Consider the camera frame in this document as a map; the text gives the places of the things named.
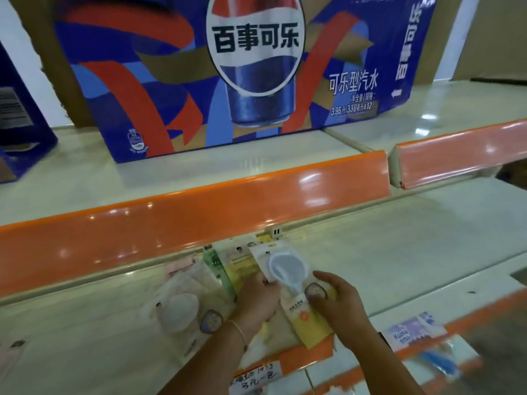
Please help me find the person's right hand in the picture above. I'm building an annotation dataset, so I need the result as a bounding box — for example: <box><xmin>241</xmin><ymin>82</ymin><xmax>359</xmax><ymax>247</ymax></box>
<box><xmin>304</xmin><ymin>270</ymin><xmax>382</xmax><ymax>353</ymax></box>

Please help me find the person's left hand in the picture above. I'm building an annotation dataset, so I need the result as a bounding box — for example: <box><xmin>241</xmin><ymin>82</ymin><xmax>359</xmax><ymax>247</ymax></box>
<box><xmin>229</xmin><ymin>270</ymin><xmax>283</xmax><ymax>341</ymax></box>

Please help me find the orange edged white shelf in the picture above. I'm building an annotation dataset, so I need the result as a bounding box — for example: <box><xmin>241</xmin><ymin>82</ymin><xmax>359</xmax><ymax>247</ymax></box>
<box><xmin>0</xmin><ymin>80</ymin><xmax>527</xmax><ymax>395</ymax></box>

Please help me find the person's left forearm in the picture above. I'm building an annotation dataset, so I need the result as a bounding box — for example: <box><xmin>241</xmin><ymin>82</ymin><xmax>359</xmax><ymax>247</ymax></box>
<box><xmin>158</xmin><ymin>323</ymin><xmax>250</xmax><ymax>395</ymax></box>

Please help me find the purple white packet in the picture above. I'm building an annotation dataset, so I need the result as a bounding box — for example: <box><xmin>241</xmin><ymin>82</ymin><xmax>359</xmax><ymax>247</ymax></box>
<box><xmin>385</xmin><ymin>311</ymin><xmax>448</xmax><ymax>353</ymax></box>

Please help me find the white handwritten price label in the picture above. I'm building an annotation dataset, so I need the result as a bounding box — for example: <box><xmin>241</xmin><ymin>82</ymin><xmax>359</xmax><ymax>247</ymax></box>
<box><xmin>232</xmin><ymin>360</ymin><xmax>284</xmax><ymax>395</ymax></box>

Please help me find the blue plastic item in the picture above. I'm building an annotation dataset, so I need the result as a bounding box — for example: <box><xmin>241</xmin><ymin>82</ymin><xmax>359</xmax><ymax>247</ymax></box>
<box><xmin>418</xmin><ymin>348</ymin><xmax>462</xmax><ymax>378</ymax></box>

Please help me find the blue printed drink carton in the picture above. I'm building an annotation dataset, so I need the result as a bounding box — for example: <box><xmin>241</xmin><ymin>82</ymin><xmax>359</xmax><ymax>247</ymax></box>
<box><xmin>53</xmin><ymin>0</ymin><xmax>438</xmax><ymax>164</ymax></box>
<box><xmin>0</xmin><ymin>41</ymin><xmax>58</xmax><ymax>184</ymax></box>

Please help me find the thin white bracelet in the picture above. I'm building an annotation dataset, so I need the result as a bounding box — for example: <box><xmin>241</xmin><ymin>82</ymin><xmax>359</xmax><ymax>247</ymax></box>
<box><xmin>226</xmin><ymin>319</ymin><xmax>249</xmax><ymax>352</ymax></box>

